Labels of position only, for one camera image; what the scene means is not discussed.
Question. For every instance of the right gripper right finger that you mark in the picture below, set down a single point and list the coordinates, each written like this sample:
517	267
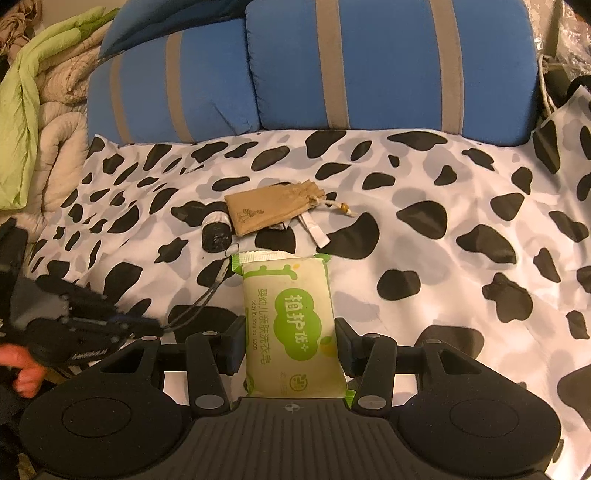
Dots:
371	359

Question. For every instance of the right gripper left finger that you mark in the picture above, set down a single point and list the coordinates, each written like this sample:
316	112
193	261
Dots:
209	355

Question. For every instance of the green wet wipes pack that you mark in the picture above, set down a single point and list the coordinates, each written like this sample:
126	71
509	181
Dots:
290	347

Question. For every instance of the person's left hand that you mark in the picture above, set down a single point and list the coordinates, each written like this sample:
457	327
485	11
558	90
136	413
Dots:
31	374

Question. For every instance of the white fabric tag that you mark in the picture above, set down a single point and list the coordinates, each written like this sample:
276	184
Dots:
321	239

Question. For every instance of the cow print blanket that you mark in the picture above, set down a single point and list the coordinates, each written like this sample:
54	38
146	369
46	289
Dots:
444	231

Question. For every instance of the green quilted blanket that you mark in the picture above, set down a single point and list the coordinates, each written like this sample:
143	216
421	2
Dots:
20	101

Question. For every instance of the beige quilted blanket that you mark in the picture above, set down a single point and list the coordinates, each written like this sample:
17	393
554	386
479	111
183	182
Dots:
63	83

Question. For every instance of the blue striped cushion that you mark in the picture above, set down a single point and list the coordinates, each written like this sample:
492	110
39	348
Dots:
460	67
173	71

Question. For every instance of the tan drawstring pouch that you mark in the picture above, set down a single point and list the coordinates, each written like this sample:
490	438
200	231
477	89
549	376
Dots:
257	209

